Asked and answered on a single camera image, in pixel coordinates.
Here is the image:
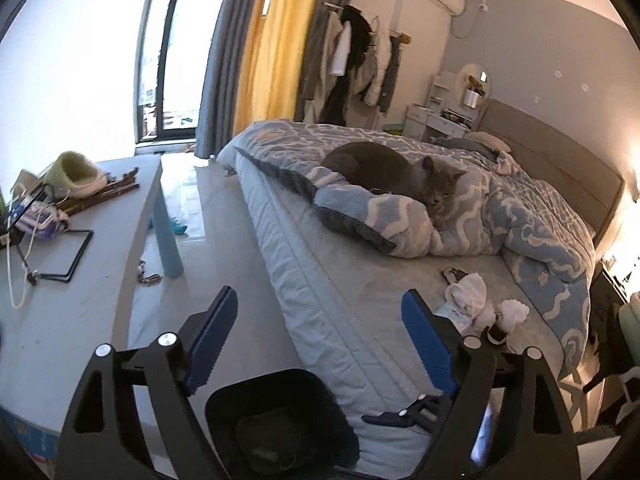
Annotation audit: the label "blue patterned fleece blanket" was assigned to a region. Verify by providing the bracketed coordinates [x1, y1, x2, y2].
[217, 119, 598, 377]

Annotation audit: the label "white cable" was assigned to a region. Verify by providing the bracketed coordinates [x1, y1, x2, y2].
[6, 185, 40, 310]

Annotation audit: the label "white dressing table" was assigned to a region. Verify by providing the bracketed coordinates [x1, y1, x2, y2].
[403, 74, 477, 142]

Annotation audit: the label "grey cat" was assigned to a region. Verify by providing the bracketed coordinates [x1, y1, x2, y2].
[320, 141, 469, 222]

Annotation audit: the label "beige pillow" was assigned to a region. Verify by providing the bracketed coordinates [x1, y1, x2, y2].
[465, 131, 513, 154]

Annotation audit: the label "clear plastic packet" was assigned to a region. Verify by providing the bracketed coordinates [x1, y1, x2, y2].
[14, 199, 69, 237]

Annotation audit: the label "dark wooden sticks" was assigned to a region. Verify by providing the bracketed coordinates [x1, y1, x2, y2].
[62, 166, 141, 213]

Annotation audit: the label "round mirror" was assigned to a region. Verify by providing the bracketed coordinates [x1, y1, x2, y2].
[454, 63, 493, 122]

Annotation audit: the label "black wire stand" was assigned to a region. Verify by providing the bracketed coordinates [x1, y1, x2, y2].
[6, 187, 95, 287]

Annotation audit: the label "bed with grey mattress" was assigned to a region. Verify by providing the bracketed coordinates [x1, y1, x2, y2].
[215, 119, 601, 467]

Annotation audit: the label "green fuzzy slipper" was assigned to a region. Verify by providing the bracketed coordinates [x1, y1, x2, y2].
[43, 151, 109, 199]

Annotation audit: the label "grey upholstered headboard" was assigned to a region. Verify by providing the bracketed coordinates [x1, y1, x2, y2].
[477, 99, 626, 261]

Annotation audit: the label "white hanging garment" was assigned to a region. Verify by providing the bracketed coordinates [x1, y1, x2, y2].
[329, 24, 352, 77]

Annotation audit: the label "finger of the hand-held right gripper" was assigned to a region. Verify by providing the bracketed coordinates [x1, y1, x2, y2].
[362, 394, 453, 433]

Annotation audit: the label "dark bedside cabinet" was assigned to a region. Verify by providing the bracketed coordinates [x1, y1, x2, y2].
[586, 259, 640, 432]

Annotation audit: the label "light grey hanging jacket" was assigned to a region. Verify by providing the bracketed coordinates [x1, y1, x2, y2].
[356, 50, 383, 107]

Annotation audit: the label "black hanging garment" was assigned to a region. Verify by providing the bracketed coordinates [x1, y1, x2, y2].
[321, 5, 375, 126]

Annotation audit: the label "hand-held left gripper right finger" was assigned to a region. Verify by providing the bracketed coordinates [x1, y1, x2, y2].
[401, 289, 581, 480]

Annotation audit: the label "blue cardboard box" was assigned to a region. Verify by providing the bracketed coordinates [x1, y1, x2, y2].
[0, 404, 62, 463]

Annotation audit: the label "glass balcony door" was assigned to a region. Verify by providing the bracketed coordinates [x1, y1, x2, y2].
[134, 0, 227, 145]

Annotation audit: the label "yellow curtain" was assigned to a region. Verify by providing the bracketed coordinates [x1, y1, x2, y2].
[232, 0, 329, 137]

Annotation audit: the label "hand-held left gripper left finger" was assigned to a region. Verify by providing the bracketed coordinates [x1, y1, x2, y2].
[59, 286, 238, 480]

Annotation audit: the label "grey curtain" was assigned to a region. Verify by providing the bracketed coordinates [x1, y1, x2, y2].
[194, 0, 275, 159]

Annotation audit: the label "keychain toy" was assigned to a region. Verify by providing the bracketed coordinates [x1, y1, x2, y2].
[135, 259, 164, 287]

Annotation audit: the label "black trash bin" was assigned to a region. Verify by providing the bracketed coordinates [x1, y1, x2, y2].
[205, 369, 362, 480]

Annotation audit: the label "white sock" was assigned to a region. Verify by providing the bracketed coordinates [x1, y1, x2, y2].
[444, 272, 496, 334]

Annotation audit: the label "small white tissue packet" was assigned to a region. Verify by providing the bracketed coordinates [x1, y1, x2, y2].
[433, 303, 474, 334]

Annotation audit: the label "light blue table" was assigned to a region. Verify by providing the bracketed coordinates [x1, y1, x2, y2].
[0, 155, 185, 442]

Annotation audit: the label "white crumpled tissue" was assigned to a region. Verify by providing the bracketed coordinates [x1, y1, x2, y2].
[498, 299, 530, 334]

